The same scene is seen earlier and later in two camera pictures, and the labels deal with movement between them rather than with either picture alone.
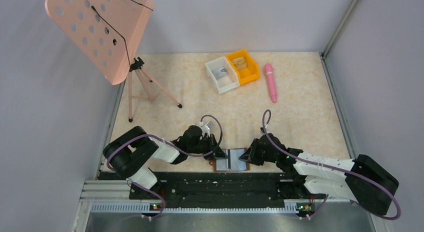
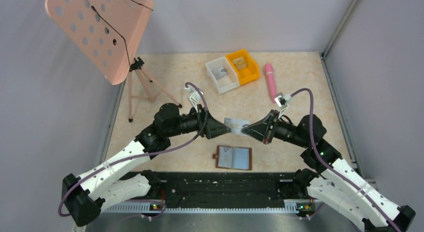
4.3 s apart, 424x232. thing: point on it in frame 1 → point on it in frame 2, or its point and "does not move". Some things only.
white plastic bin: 222,72 does not move
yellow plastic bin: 247,67 does not move
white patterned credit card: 232,162 → 235,125
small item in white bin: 219,72 does not move
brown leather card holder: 232,162 does not move
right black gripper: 253,151 → 270,127
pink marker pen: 269,71 does not move
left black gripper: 214,148 → 204,123
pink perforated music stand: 106,27 does not move
